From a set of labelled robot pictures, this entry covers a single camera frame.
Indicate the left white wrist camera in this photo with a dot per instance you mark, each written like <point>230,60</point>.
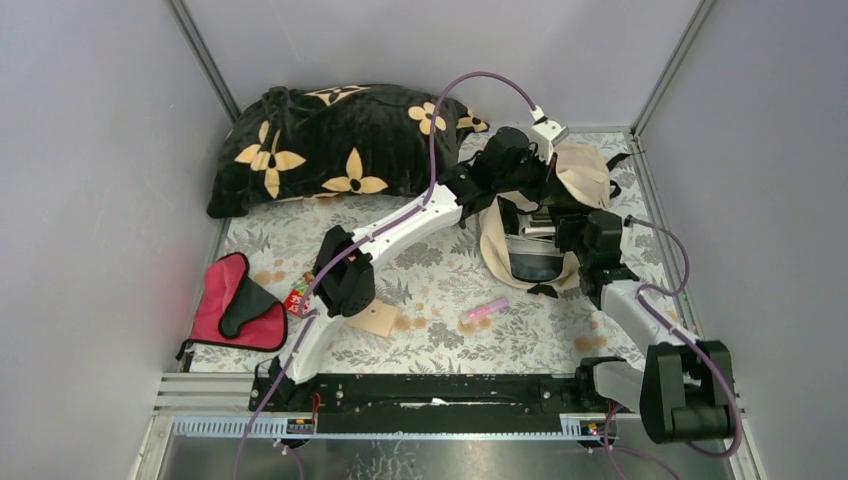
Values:
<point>546,134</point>

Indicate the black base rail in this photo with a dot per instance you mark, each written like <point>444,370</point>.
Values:
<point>429,406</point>

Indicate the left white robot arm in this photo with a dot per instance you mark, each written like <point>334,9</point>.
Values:
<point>347,262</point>

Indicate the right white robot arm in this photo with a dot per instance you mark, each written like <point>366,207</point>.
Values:
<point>684,392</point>

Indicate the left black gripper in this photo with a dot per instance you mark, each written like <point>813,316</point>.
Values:
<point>549,187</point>

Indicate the red and black pouch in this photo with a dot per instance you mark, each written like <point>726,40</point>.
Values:
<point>235,311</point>

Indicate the grey photo cover book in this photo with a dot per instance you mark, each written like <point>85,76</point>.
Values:
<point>538,224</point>

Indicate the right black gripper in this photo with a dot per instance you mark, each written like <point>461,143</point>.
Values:
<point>565,227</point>

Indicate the beige canvas student bag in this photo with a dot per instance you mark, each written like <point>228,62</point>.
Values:
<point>579,183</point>

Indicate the floral patterned table mat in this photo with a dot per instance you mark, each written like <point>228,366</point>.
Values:
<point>432,283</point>

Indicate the black floral pillow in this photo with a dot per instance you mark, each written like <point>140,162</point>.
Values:
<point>365,139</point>

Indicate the tan wooden square block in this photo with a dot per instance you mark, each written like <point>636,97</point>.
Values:
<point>378,318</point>

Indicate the red treehouse book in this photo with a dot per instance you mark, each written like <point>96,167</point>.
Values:
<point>294,303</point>

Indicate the pink glue stick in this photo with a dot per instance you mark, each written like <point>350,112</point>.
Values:
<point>483,311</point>

